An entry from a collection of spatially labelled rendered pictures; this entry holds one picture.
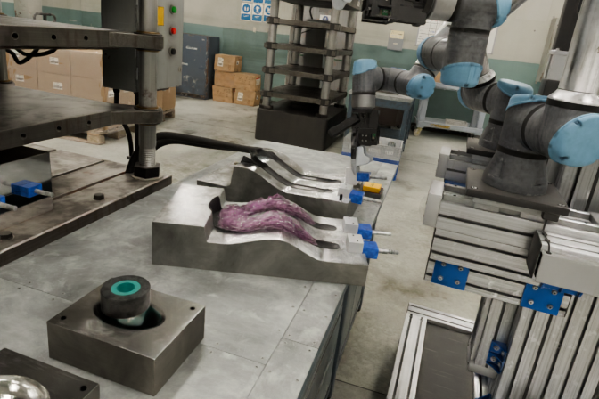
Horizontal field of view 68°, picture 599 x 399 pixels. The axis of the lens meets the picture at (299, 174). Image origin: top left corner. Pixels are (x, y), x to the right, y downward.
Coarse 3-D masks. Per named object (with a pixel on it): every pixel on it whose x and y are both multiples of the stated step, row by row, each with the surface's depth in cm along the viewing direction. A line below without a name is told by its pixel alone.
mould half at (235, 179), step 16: (272, 160) 150; (288, 160) 157; (208, 176) 148; (224, 176) 149; (240, 176) 138; (256, 176) 137; (272, 176) 140; (288, 176) 147; (320, 176) 153; (336, 176) 154; (240, 192) 140; (256, 192) 138; (272, 192) 136; (288, 192) 135; (304, 192) 136; (320, 192) 137; (336, 192) 137; (304, 208) 134; (320, 208) 133; (336, 208) 131; (352, 208) 141
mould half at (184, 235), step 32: (192, 192) 119; (224, 192) 124; (160, 224) 100; (192, 224) 100; (160, 256) 102; (192, 256) 102; (224, 256) 102; (256, 256) 102; (288, 256) 102; (320, 256) 104; (352, 256) 106
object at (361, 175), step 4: (348, 168) 144; (348, 172) 144; (352, 172) 143; (360, 172) 144; (364, 172) 144; (368, 172) 144; (348, 176) 144; (352, 176) 143; (356, 176) 143; (360, 176) 143; (364, 176) 143; (368, 176) 142; (372, 176) 143; (376, 176) 143; (380, 176) 143; (384, 176) 142; (348, 180) 144; (352, 180) 144; (356, 180) 143; (360, 180) 143; (364, 180) 143; (368, 180) 142; (352, 184) 144; (356, 184) 144
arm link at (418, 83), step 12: (444, 24) 132; (408, 72) 134; (420, 72) 131; (432, 72) 131; (396, 84) 136; (408, 84) 131; (420, 84) 128; (432, 84) 130; (408, 96) 136; (420, 96) 130
